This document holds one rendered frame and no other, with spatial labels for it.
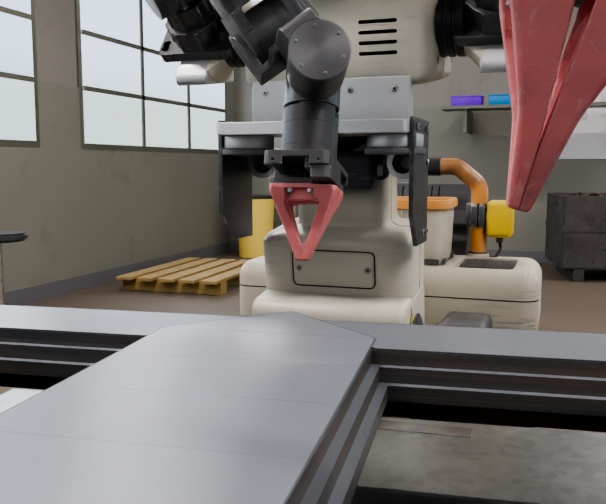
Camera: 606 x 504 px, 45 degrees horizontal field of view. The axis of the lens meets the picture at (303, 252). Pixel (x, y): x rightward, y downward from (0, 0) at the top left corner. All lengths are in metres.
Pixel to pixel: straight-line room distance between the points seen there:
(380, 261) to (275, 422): 0.63
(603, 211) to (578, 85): 6.43
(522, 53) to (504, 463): 0.63
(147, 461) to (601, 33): 0.26
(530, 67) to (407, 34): 0.77
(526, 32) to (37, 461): 0.28
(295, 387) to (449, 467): 0.36
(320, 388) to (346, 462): 0.06
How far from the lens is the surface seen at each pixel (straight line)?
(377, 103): 0.98
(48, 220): 5.75
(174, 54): 1.13
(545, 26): 0.23
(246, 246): 7.88
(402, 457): 0.81
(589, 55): 0.23
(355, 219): 1.04
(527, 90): 0.23
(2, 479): 0.36
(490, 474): 0.78
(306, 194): 0.72
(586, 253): 6.66
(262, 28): 0.76
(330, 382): 0.47
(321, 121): 0.73
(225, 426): 0.39
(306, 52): 0.68
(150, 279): 5.78
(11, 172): 5.46
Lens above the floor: 0.99
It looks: 7 degrees down
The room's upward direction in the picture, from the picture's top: straight up
